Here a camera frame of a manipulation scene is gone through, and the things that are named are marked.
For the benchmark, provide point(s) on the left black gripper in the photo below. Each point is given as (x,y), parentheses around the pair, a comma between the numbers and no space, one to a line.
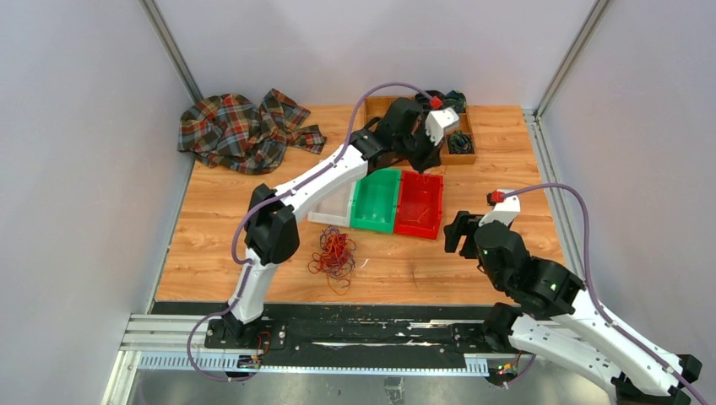
(433,157)

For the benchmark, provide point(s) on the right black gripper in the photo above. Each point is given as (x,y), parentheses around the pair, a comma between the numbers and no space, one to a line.
(463,224)

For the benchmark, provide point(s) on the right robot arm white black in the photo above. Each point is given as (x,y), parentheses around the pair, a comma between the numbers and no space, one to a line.
(556,319)

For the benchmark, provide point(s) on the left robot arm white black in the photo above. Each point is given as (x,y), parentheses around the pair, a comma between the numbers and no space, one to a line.
(269,231)

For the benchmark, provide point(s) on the green rolled belt lower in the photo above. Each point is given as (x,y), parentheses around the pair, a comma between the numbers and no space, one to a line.
(459,142)

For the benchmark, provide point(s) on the red plastic bin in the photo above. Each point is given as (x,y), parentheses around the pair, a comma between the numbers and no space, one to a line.
(419,212)

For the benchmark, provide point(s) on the black rolled belt top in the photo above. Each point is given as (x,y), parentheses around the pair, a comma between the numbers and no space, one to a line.
(425,98)

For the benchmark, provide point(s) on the blue green rolled belt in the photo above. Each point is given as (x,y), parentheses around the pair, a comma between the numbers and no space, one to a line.
(456,100)

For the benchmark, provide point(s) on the green plastic bin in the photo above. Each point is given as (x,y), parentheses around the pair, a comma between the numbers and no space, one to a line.
(375,201)

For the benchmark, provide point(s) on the wooden compartment tray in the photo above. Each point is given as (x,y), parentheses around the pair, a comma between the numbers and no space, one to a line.
(376,106)

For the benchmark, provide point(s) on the white plastic bin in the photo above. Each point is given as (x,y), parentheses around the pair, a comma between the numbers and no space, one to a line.
(335,208)

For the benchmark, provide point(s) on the plaid cloth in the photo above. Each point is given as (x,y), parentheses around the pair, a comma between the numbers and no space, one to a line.
(230,131)

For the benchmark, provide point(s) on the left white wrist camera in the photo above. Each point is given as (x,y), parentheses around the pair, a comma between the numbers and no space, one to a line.
(440,122)

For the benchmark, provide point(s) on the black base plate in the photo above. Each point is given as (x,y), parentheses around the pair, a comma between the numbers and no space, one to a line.
(354,336)

